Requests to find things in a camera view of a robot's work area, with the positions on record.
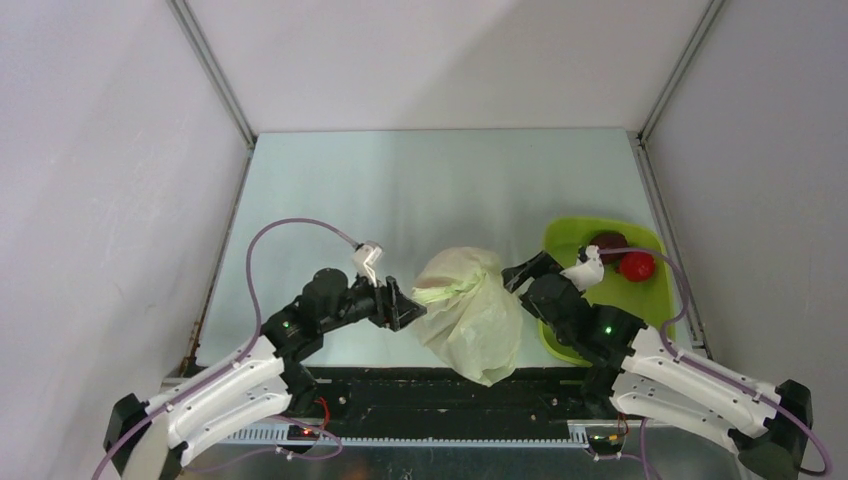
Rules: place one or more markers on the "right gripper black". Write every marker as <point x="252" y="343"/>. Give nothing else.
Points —
<point x="514" y="276"/>

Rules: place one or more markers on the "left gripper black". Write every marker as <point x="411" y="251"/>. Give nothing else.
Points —
<point x="387" y="302"/>

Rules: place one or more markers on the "pale green plastic bag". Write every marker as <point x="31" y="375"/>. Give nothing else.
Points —
<point x="473" y="325"/>

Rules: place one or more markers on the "red fake fruit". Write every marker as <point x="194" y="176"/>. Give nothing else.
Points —
<point x="637" y="266"/>

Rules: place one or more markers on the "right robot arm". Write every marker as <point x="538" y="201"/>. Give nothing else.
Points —
<point x="637" y="371"/>

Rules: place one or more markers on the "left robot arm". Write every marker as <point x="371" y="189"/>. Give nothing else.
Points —
<point x="158" y="437"/>

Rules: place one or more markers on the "dark brown fake fruit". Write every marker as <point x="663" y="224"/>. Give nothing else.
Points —
<point x="610" y="240"/>

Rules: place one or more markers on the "green plastic tray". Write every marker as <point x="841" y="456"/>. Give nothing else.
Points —
<point x="651" y="300"/>

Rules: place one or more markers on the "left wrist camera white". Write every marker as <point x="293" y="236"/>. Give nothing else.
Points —
<point x="365" y="257"/>

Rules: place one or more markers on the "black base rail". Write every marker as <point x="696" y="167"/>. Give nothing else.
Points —
<point x="534" y="404"/>

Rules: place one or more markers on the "right aluminium frame post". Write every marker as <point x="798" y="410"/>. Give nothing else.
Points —
<point x="682" y="65"/>

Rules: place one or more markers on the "aluminium frame post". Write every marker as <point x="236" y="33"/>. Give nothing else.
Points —
<point x="682" y="65"/>
<point x="198" y="41"/>

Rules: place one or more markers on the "left aluminium frame post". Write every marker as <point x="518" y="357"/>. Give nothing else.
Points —
<point x="198" y="41"/>

